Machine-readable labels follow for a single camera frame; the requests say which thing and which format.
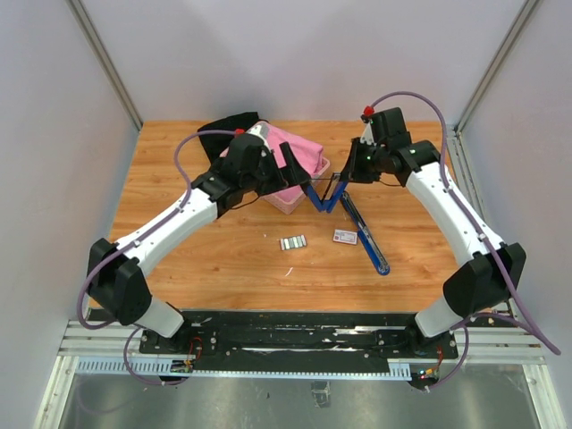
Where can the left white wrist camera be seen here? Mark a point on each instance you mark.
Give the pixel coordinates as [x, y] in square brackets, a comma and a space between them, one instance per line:
[256, 136]

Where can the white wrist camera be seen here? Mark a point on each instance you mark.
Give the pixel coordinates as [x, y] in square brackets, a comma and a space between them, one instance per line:
[367, 136]
[256, 136]

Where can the black folded cloth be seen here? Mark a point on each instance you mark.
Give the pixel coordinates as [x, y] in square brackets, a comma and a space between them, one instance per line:
[215, 144]

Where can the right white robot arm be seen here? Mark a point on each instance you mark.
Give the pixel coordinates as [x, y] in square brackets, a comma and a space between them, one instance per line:
[489, 269]

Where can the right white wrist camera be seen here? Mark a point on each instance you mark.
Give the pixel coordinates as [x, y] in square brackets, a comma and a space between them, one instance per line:
[367, 136]

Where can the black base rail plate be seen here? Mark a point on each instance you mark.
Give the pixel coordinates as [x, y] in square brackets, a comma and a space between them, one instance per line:
[298, 343]

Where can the pink plastic basket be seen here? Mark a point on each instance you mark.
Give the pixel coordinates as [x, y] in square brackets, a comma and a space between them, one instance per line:
[239, 171]

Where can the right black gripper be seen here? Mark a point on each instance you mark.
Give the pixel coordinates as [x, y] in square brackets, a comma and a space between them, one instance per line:
[352, 171]

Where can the pink folded cloth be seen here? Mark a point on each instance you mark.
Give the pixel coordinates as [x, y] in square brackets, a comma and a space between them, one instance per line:
[310, 156]

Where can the red staple box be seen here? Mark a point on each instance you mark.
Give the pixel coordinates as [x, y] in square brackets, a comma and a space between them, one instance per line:
[345, 237]

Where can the silver staple strips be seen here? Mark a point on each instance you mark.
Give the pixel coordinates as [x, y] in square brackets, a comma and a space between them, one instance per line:
[293, 242]

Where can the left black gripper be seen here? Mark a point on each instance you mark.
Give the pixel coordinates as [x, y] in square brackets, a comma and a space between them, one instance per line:
[294, 173]

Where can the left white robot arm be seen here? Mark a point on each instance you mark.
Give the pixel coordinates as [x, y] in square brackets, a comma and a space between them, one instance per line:
[117, 272]

